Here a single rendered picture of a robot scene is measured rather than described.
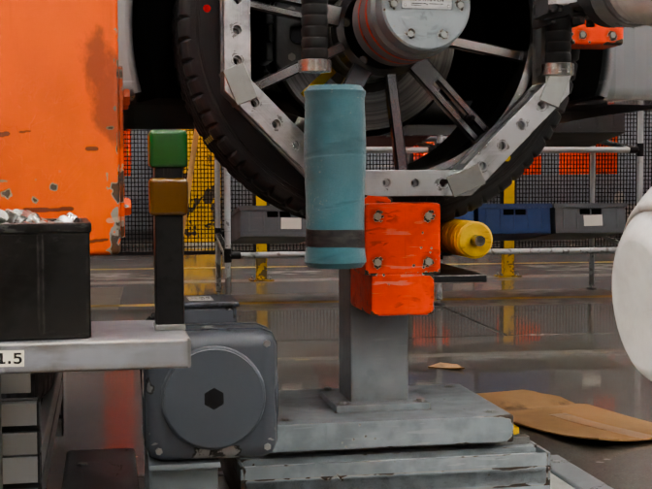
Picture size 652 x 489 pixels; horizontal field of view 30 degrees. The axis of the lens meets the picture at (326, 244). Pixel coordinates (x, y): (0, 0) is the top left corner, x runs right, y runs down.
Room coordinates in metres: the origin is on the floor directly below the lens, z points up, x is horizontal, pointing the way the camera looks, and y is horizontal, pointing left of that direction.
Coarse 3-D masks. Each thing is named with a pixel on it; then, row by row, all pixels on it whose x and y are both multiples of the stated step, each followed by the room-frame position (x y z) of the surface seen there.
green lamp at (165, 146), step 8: (152, 136) 1.24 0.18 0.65; (160, 136) 1.24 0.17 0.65; (168, 136) 1.25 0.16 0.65; (176, 136) 1.25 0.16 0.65; (184, 136) 1.25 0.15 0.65; (152, 144) 1.24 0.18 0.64; (160, 144) 1.24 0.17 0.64; (168, 144) 1.25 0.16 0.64; (176, 144) 1.25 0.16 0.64; (184, 144) 1.25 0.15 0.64; (152, 152) 1.24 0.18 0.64; (160, 152) 1.24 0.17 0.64; (168, 152) 1.25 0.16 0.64; (176, 152) 1.25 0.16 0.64; (184, 152) 1.25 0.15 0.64; (152, 160) 1.24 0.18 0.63; (160, 160) 1.24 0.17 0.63; (168, 160) 1.25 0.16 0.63; (176, 160) 1.25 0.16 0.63; (184, 160) 1.25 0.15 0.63
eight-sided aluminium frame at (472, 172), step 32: (224, 0) 1.78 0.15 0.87; (224, 32) 1.78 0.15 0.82; (544, 32) 1.88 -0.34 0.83; (224, 64) 1.78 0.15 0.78; (224, 96) 1.83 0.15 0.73; (256, 96) 1.79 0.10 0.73; (544, 96) 1.87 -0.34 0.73; (256, 128) 1.84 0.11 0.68; (288, 128) 1.80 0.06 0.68; (512, 128) 1.86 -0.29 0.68; (288, 160) 1.85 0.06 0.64; (480, 160) 1.85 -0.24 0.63; (384, 192) 1.83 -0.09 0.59; (416, 192) 1.83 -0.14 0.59; (448, 192) 1.84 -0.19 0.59
